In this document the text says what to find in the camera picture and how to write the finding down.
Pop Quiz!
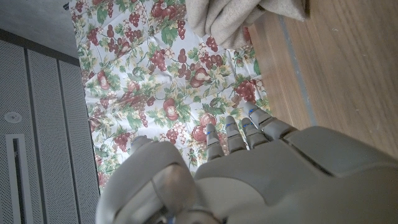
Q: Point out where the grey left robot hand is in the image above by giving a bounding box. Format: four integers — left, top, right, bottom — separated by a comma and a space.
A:
95, 101, 398, 224

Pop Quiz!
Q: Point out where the beige wool coat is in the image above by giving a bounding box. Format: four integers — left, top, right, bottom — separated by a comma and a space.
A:
185, 0, 308, 50

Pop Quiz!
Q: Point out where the floral fruit print backdrop cloth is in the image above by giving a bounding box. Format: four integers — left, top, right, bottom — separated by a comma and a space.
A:
68, 0, 274, 190

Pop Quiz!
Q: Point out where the white linear ceiling vent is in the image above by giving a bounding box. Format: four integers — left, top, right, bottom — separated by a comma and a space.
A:
5, 133, 34, 224

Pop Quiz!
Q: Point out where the round white ceiling sensor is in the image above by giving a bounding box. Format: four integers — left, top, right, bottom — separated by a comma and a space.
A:
4, 111, 22, 124

